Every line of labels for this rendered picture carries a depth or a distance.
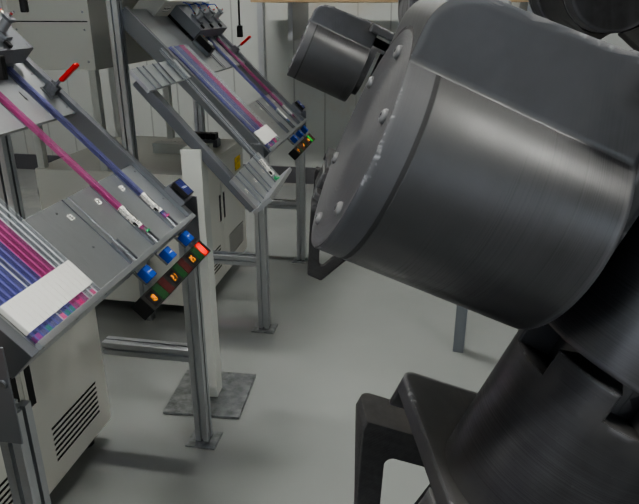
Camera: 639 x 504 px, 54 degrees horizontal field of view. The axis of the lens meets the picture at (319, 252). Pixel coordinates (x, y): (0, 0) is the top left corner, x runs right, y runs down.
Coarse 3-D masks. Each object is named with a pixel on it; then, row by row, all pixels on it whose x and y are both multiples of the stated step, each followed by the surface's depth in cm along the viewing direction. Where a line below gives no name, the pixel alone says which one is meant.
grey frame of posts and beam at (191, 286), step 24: (0, 144) 161; (0, 168) 165; (0, 192) 167; (24, 216) 172; (192, 288) 167; (192, 312) 170; (192, 336) 173; (192, 360) 175; (192, 384) 178; (24, 408) 97; (24, 432) 97; (24, 456) 97; (24, 480) 99
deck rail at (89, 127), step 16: (32, 64) 150; (64, 96) 151; (80, 112) 152; (80, 128) 154; (96, 128) 153; (96, 144) 154; (112, 144) 154; (112, 160) 155; (128, 160) 154; (144, 176) 155; (160, 192) 156
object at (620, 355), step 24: (624, 240) 15; (624, 264) 15; (600, 288) 16; (624, 288) 15; (576, 312) 16; (600, 312) 16; (624, 312) 15; (576, 336) 16; (600, 336) 16; (624, 336) 15; (600, 360) 16; (624, 360) 15; (624, 384) 15; (624, 408) 16
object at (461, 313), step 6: (456, 312) 230; (462, 312) 229; (456, 318) 230; (462, 318) 230; (456, 324) 231; (462, 324) 231; (456, 330) 232; (462, 330) 231; (456, 336) 233; (462, 336) 232; (456, 342) 234; (462, 342) 233; (456, 348) 235; (462, 348) 234
